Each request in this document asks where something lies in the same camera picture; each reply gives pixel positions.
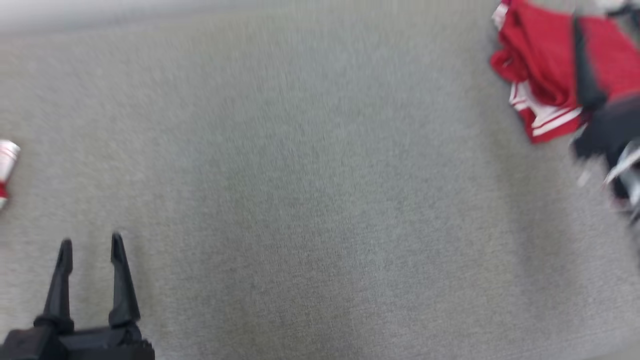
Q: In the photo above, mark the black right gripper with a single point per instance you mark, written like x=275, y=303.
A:
x=610, y=130

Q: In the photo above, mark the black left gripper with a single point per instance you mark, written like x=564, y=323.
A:
x=105, y=347

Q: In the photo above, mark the red Bulls basketball jersey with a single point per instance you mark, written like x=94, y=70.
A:
x=540, y=55

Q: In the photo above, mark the red shorts with white stripe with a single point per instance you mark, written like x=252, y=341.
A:
x=6, y=160

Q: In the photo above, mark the grey fabric sofa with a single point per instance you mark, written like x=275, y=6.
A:
x=300, y=175

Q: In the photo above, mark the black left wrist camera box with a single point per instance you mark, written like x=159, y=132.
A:
x=27, y=347

